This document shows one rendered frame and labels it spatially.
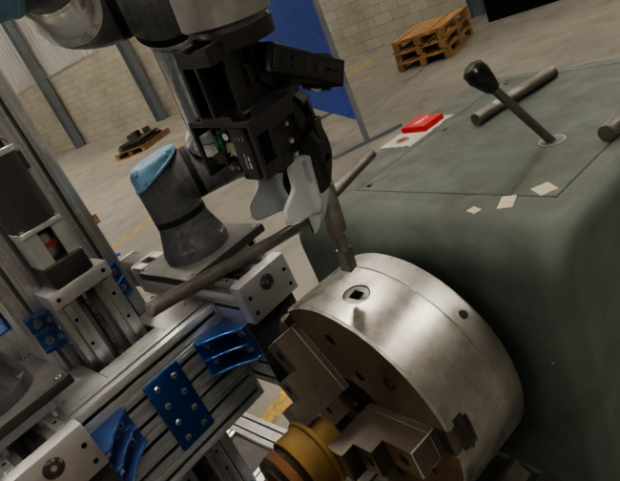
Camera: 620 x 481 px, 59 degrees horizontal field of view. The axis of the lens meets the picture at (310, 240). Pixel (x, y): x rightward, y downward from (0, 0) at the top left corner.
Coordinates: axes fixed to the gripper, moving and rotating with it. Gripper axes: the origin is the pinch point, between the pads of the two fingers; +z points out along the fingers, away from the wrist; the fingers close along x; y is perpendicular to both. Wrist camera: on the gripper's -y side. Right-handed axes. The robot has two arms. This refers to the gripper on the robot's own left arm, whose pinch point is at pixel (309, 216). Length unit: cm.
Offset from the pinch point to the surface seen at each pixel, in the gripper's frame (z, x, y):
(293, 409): 23.7, -5.3, 7.8
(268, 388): 165, -133, -75
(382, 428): 25.2, 5.4, 5.0
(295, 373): 21.5, -6.7, 4.3
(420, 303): 14.8, 7.2, -5.4
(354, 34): 250, -631, -972
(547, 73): 11, 6, -64
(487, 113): 12, 0, -50
